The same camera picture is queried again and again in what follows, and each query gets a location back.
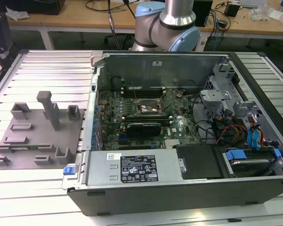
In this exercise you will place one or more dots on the thin metal locking lever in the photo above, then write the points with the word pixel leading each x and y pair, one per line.
pixel 167 102
pixel 134 91

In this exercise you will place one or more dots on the CPU socket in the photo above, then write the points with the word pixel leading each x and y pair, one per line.
pixel 151 104

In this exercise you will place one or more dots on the white crumpled plastic bag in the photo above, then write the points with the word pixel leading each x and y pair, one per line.
pixel 16 14

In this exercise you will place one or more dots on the large black box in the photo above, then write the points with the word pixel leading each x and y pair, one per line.
pixel 26 5

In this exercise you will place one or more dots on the wooden desk white legs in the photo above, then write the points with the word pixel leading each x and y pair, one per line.
pixel 61 21

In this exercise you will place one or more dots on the grey parts rack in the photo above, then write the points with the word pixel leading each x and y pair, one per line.
pixel 37 141

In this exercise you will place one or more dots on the green RAM stick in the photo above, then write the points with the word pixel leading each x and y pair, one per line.
pixel 34 147

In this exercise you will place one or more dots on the blue case latch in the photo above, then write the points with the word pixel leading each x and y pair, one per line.
pixel 69 170

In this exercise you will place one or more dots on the white sticker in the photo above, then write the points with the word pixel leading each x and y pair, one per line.
pixel 157 63

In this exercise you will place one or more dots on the silver power supply unit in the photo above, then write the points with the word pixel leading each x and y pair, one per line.
pixel 101 169

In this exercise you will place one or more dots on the black graphics card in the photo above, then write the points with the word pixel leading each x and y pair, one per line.
pixel 143 129

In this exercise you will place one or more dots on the green motherboard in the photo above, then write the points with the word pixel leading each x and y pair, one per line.
pixel 184 113

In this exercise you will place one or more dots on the silver chipset heatsink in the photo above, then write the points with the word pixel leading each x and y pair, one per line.
pixel 172 143

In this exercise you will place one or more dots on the tall black box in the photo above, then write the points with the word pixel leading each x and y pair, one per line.
pixel 202 14

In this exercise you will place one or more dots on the open black PC case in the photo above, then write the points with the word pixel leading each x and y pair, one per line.
pixel 143 202

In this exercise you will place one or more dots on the silver metal disk bay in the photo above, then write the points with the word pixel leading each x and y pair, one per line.
pixel 213 95

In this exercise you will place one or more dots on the small black box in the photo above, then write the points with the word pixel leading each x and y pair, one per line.
pixel 231 10

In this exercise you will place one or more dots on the black plastic drive cover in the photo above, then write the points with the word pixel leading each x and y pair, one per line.
pixel 198 162

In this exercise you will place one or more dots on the clear plastic bags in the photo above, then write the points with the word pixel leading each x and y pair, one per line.
pixel 259 13

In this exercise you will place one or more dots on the hard disk blue carrier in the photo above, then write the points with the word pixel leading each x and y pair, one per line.
pixel 250 164

